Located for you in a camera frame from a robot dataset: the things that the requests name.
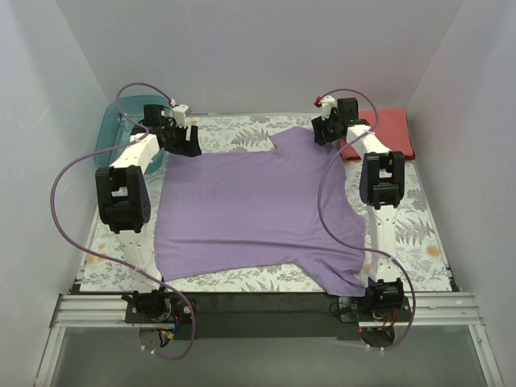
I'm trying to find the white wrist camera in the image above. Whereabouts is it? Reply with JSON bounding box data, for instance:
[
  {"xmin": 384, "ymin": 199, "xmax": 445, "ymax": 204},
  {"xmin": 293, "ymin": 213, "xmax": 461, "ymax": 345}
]
[
  {"xmin": 169, "ymin": 98, "xmax": 192, "ymax": 127},
  {"xmin": 314, "ymin": 95, "xmax": 337, "ymax": 120}
]

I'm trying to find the aluminium frame rail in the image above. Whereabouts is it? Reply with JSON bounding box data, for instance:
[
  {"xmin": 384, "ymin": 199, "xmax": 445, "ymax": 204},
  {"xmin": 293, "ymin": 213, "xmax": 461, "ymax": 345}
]
[{"xmin": 51, "ymin": 292, "xmax": 483, "ymax": 327}]

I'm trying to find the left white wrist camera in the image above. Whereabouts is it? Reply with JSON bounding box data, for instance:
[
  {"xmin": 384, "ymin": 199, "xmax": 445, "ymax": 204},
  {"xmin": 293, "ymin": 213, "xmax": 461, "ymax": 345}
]
[{"xmin": 169, "ymin": 98, "xmax": 192, "ymax": 127}]

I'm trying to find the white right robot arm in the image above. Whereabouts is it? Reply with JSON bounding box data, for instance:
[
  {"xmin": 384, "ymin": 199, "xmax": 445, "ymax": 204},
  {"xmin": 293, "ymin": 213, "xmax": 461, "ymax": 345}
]
[{"xmin": 312, "ymin": 95, "xmax": 405, "ymax": 286}]

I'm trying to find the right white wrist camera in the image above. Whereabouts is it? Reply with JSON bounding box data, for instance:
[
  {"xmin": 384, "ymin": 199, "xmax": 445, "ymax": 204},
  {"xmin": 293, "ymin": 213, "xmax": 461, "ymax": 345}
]
[{"xmin": 314, "ymin": 95, "xmax": 337, "ymax": 120}]

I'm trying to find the folded red t shirt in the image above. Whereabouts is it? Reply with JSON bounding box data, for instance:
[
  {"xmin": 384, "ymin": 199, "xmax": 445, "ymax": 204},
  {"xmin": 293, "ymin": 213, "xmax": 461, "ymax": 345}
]
[{"xmin": 341, "ymin": 107, "xmax": 416, "ymax": 160}]

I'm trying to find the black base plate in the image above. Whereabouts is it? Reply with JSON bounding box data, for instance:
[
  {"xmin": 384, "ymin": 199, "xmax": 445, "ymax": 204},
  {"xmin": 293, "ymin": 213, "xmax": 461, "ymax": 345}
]
[{"xmin": 122, "ymin": 291, "xmax": 411, "ymax": 340}]

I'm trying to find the teal plastic bin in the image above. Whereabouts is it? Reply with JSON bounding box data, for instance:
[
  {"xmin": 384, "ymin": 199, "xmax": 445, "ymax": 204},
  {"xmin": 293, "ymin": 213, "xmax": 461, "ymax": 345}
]
[{"xmin": 94, "ymin": 95, "xmax": 168, "ymax": 168}]

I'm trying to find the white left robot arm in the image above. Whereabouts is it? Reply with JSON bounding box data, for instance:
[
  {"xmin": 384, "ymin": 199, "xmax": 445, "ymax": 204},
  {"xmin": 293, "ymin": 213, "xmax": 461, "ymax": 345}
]
[{"xmin": 95, "ymin": 104, "xmax": 202, "ymax": 293}]

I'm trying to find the purple t shirt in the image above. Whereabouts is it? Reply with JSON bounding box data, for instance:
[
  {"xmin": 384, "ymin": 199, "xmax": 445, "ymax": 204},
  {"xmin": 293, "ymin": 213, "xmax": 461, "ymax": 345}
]
[{"xmin": 154, "ymin": 127, "xmax": 366, "ymax": 297}]

